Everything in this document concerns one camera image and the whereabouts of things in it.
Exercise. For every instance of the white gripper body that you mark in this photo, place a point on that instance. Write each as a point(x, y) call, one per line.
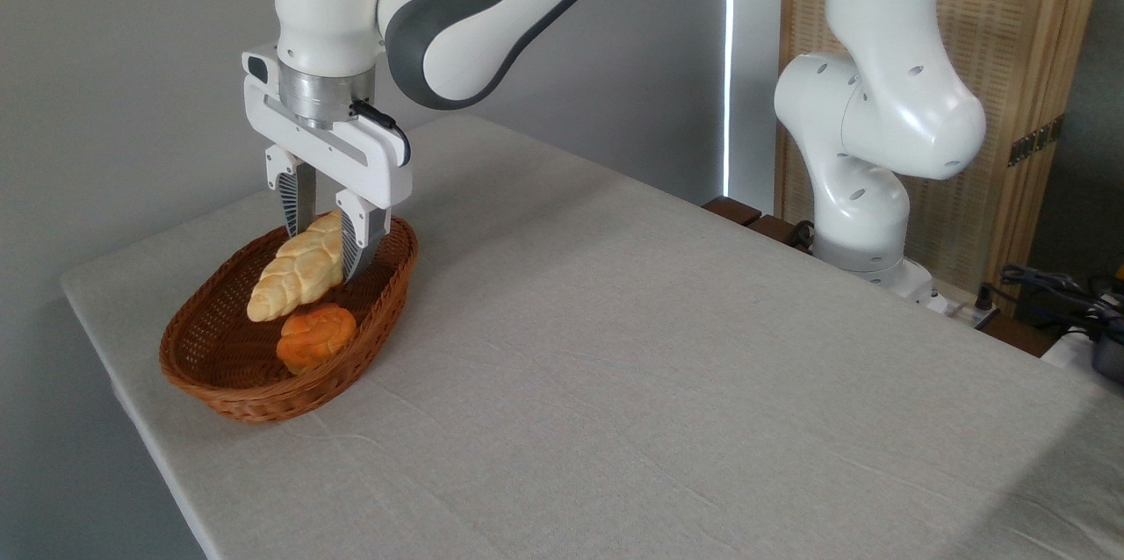
point(351, 161)

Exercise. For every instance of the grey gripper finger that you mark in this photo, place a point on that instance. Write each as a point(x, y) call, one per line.
point(297, 196)
point(364, 240)

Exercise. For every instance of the pale braided bread loaf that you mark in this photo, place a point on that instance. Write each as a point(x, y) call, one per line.
point(294, 279)

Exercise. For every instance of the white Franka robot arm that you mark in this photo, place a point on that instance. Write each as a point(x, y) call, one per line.
point(878, 104)

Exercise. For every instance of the brown wicker basket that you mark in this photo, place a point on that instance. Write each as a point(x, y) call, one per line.
point(211, 349)

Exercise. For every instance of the orange round bun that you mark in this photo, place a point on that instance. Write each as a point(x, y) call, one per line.
point(314, 339)

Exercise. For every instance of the grey tablecloth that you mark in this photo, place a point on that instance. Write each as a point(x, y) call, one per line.
point(659, 367)

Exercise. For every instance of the dark brown wooden board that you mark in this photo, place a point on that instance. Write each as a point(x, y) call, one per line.
point(738, 211)

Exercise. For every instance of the white power strip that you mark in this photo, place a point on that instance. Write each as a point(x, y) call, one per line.
point(957, 307)

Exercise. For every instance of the metal screen hinge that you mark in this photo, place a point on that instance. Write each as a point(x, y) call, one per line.
point(1036, 140)

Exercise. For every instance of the wooden bamboo folding screen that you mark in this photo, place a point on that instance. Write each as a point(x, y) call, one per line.
point(1019, 16)

